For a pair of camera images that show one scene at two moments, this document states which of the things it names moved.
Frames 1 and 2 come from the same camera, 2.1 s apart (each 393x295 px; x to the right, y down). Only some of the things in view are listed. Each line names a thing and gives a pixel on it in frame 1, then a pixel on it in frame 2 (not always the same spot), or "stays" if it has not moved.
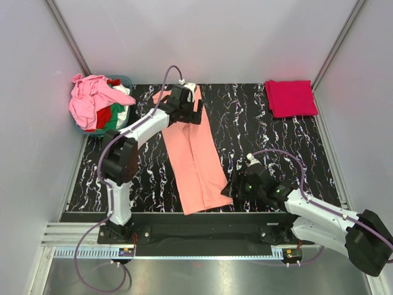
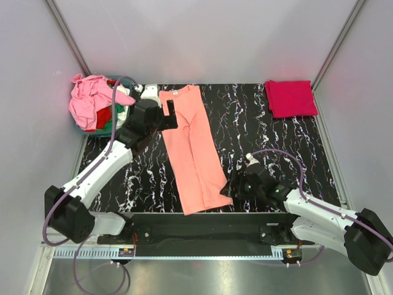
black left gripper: [193, 118] → [168, 122]
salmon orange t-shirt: [200, 174] stays
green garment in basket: [115, 108] stays
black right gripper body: [246, 190] stays
